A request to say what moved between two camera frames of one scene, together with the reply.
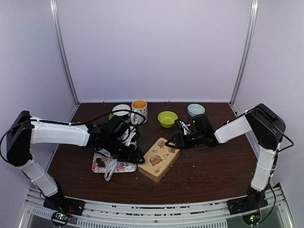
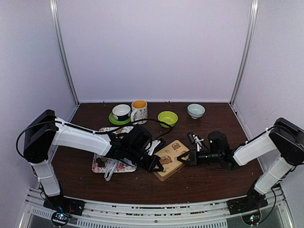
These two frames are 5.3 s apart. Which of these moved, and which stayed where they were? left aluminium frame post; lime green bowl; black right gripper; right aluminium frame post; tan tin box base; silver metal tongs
Moved: tan tin box base; black right gripper
Stayed: silver metal tongs; right aluminium frame post; lime green bowl; left aluminium frame post
